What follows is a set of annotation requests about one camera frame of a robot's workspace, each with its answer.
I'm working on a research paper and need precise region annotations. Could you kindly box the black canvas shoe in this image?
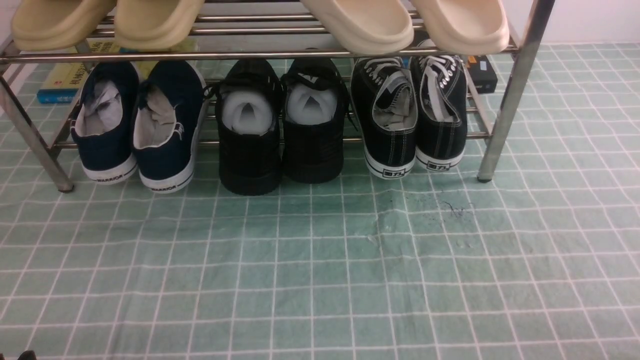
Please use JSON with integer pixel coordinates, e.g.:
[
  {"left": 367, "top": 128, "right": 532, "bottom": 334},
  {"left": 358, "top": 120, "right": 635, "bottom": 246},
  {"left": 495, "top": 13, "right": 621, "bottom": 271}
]
[
  {"left": 409, "top": 55, "right": 467, "bottom": 173},
  {"left": 349, "top": 57, "right": 418, "bottom": 180}
]

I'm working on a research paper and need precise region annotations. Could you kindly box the silver metal shoe rack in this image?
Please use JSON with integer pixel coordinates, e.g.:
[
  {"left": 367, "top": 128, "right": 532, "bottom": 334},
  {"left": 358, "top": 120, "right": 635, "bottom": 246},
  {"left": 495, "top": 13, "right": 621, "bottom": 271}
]
[{"left": 1, "top": 0, "right": 554, "bottom": 194}]

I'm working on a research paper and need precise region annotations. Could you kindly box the black sneaker right of pair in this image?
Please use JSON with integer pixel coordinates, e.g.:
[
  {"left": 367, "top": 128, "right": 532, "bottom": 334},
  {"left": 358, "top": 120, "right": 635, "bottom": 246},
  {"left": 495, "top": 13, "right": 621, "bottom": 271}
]
[{"left": 281, "top": 57, "right": 351, "bottom": 184}]

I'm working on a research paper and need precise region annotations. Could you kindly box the black sneaker of pair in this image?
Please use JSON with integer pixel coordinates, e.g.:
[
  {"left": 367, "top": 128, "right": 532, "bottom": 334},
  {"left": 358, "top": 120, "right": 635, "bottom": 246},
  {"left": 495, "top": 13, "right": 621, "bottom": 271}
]
[
  {"left": 281, "top": 57, "right": 351, "bottom": 184},
  {"left": 213, "top": 58, "right": 284, "bottom": 196}
]

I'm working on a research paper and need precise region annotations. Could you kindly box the black sneaker left of pair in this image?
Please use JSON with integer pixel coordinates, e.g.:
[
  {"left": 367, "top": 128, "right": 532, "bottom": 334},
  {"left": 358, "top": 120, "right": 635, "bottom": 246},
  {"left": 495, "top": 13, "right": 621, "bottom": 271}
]
[{"left": 213, "top": 58, "right": 284, "bottom": 196}]

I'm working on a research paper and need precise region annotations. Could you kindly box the cream slipper inner right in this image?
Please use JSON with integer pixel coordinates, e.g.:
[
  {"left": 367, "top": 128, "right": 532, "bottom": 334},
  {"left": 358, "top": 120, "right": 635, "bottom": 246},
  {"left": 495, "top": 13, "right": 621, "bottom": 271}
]
[{"left": 301, "top": 0, "right": 414, "bottom": 55}]

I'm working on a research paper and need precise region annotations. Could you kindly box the cream slipper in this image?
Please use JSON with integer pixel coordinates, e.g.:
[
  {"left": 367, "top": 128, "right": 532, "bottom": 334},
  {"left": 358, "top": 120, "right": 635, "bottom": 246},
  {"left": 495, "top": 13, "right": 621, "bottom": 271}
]
[
  {"left": 301, "top": 0, "right": 414, "bottom": 55},
  {"left": 410, "top": 0, "right": 510, "bottom": 56}
]

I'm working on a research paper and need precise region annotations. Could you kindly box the navy sneaker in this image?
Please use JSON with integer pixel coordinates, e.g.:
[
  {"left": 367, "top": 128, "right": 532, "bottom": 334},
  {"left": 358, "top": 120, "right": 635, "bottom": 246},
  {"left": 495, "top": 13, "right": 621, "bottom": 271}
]
[
  {"left": 70, "top": 62, "right": 141, "bottom": 185},
  {"left": 132, "top": 60, "right": 209, "bottom": 194}
]

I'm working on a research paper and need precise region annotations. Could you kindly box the black box book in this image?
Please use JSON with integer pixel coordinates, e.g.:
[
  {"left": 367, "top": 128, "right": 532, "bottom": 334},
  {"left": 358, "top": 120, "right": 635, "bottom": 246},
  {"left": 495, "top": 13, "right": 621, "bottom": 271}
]
[{"left": 413, "top": 31, "right": 499, "bottom": 95}]

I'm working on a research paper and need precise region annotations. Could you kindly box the cream slipper far right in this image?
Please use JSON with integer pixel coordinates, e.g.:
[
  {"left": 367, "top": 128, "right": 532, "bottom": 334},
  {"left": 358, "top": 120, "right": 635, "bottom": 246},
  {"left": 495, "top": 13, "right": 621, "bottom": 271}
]
[{"left": 410, "top": 0, "right": 510, "bottom": 56}]

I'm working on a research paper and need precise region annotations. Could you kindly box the navy sneaker far left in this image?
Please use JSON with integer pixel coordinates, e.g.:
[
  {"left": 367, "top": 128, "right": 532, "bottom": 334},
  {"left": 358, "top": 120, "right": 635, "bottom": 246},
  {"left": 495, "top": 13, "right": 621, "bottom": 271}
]
[{"left": 70, "top": 62, "right": 141, "bottom": 185}]

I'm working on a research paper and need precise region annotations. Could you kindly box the tan slipper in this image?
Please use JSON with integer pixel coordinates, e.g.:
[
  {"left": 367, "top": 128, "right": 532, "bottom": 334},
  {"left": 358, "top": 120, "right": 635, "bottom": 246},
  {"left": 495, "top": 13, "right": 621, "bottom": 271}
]
[
  {"left": 11, "top": 0, "right": 117, "bottom": 51},
  {"left": 114, "top": 0, "right": 205, "bottom": 51}
]

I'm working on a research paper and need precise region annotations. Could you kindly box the green checkered floor cloth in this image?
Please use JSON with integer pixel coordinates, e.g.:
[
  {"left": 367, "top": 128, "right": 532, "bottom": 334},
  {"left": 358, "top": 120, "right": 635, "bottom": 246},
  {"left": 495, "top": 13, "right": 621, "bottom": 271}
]
[{"left": 0, "top": 43, "right": 640, "bottom": 360}]

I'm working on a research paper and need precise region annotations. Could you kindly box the yellow blue book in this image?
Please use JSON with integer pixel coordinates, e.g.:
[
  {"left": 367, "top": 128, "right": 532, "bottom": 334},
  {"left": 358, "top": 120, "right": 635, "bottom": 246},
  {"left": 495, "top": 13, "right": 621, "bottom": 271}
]
[{"left": 36, "top": 38, "right": 199, "bottom": 105}]

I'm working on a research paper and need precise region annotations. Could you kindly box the tan slipper far left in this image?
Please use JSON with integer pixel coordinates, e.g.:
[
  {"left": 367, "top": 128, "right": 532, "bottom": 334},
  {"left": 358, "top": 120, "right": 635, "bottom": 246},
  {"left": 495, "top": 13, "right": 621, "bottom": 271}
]
[{"left": 11, "top": 0, "right": 117, "bottom": 51}]

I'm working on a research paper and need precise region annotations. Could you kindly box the dark object bottom left corner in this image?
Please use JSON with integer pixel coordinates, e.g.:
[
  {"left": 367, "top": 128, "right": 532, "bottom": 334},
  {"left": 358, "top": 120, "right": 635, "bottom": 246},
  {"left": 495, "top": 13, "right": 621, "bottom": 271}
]
[{"left": 17, "top": 350, "right": 38, "bottom": 360}]

